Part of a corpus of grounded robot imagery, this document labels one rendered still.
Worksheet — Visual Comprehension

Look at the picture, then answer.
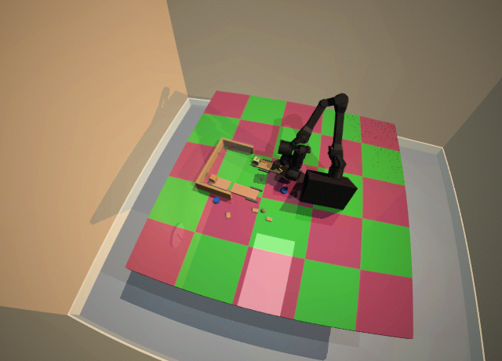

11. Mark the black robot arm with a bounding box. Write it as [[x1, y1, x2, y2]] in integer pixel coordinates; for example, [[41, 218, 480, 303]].
[[278, 93, 349, 181]]

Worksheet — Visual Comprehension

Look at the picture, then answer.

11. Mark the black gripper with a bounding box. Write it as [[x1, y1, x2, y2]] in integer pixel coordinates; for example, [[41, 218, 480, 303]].
[[286, 155, 306, 181]]

